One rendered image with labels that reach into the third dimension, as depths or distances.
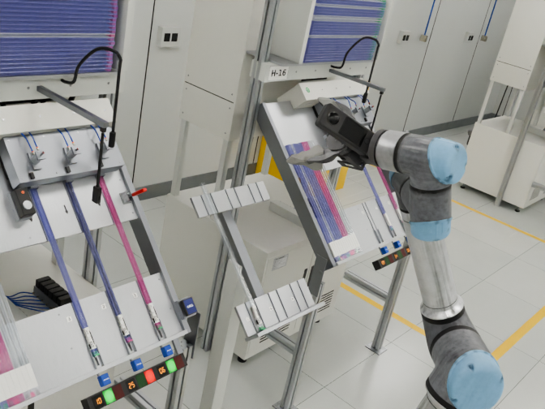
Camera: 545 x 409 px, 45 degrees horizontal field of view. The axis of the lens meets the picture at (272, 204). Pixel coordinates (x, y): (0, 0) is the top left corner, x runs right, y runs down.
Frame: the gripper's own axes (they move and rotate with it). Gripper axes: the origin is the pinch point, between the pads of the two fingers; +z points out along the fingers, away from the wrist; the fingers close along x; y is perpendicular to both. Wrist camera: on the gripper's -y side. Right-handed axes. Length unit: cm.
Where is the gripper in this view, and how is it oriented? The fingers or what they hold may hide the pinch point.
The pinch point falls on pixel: (300, 127)
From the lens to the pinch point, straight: 136.2
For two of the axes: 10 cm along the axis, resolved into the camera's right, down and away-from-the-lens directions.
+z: -7.2, -2.2, 6.6
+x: 4.4, -8.8, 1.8
